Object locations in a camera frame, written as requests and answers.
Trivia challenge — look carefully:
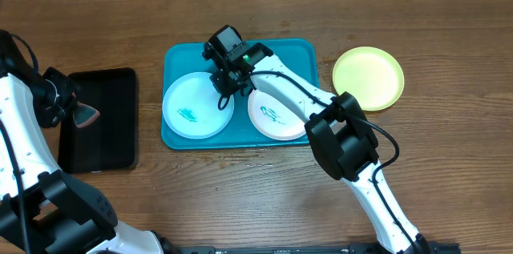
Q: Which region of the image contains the pink and black sponge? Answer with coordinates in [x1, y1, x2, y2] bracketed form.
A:
[73, 102, 100, 128]

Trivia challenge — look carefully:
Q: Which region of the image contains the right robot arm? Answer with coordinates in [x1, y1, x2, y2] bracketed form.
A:
[202, 41, 430, 253]

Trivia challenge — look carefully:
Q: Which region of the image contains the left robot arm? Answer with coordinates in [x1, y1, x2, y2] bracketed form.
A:
[1, 30, 176, 254]

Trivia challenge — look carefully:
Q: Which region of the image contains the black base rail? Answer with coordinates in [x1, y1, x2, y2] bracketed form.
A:
[180, 241, 462, 254]

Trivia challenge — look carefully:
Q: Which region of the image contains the light blue plate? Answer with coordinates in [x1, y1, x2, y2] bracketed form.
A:
[162, 72, 235, 139]

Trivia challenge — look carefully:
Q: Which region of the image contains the teal plastic tray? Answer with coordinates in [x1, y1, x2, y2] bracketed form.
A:
[161, 38, 319, 150]

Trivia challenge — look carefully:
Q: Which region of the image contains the yellow-green plate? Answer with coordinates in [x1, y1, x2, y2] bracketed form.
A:
[332, 46, 405, 111]

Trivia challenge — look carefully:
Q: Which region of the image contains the white plate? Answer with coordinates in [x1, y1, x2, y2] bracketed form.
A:
[248, 91, 305, 141]

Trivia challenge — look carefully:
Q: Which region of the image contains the black water tray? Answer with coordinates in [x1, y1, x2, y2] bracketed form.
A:
[57, 67, 139, 173]

